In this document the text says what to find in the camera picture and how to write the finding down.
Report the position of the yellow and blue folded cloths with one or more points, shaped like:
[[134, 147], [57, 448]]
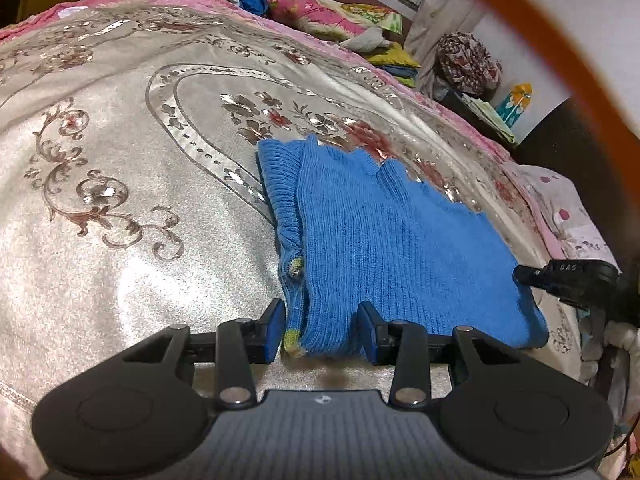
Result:
[[397, 60]]

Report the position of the pink dotted sheet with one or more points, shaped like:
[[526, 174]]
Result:
[[565, 210]]

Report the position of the stack of papers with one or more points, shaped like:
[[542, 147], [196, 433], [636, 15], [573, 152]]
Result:
[[492, 117]]

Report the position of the dark floral cloth bundle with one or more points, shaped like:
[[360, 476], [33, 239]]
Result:
[[467, 60]]

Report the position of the yellow blue tissue box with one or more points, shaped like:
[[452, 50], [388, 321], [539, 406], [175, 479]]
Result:
[[515, 105]]

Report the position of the grey cloth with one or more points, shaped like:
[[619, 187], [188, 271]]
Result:
[[370, 39]]

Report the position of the blue knitted sweater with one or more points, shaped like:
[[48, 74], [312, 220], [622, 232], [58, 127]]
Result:
[[400, 240]]

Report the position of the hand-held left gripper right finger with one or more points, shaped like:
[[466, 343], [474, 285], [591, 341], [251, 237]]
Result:
[[366, 332]]

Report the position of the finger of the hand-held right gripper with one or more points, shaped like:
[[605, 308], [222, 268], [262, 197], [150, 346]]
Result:
[[530, 276]]

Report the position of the pink floral pillow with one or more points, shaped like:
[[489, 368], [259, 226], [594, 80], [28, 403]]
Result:
[[305, 7]]

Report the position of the white curtain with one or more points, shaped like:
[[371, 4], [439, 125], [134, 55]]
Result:
[[450, 5]]

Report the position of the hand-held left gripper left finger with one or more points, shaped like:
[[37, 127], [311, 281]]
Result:
[[275, 330]]

